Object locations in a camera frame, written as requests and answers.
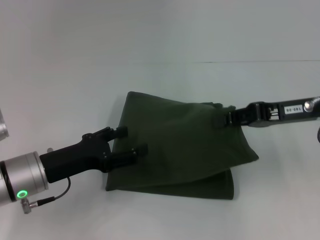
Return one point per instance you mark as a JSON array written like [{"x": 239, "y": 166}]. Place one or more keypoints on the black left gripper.
[{"x": 72, "y": 158}]

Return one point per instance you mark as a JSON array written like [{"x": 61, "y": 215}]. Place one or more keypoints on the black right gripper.
[{"x": 265, "y": 115}]

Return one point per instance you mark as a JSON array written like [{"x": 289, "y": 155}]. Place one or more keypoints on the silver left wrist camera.
[{"x": 3, "y": 125}]

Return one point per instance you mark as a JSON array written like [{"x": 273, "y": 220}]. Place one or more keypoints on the dark green FREE t-shirt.
[{"x": 180, "y": 155}]

